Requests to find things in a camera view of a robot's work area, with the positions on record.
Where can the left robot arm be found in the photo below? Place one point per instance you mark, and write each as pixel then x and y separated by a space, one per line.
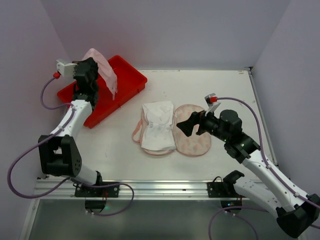
pixel 58 151

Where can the aluminium front rail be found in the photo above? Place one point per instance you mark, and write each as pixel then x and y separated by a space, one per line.
pixel 147 190

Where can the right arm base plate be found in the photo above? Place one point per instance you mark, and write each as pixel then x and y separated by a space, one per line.
pixel 224 191

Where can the red plastic tray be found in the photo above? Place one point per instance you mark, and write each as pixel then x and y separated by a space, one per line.
pixel 130 82

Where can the pink bra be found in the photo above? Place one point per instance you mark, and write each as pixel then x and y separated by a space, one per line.
pixel 105 70

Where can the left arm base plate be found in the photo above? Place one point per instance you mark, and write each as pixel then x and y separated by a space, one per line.
pixel 96 198

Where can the floral pink laundry bag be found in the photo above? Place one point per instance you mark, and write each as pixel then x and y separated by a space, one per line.
pixel 193 146

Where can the white bra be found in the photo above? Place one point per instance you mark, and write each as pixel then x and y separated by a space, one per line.
pixel 158 135

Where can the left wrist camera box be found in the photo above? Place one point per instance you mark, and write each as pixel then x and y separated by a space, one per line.
pixel 64 69

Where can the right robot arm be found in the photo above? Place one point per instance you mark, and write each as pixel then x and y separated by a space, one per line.
pixel 293 208

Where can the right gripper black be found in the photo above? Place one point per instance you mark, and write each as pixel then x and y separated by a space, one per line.
pixel 200 122

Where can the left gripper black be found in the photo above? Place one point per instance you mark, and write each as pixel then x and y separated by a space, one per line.
pixel 88 66

